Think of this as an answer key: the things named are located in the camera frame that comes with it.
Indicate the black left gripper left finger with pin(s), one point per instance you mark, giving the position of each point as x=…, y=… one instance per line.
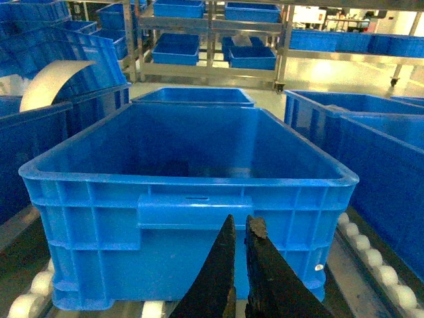
x=213, y=292

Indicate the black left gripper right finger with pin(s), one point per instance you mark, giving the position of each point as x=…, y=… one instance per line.
x=275, y=289

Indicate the front left blue bin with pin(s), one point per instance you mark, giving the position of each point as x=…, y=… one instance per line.
x=132, y=205

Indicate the blue bin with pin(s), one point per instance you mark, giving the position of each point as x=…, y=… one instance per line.
x=387, y=154
x=204, y=96
x=315, y=114
x=132, y=205

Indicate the white roller conveyor track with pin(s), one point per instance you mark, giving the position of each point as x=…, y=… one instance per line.
x=372, y=278

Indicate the front right blue bin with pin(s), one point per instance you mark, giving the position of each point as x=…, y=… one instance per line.
x=387, y=154

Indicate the rear right blue bin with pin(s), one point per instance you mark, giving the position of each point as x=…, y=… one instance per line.
x=315, y=114

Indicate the rear left blue bin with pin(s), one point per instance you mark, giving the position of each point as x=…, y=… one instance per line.
x=204, y=96

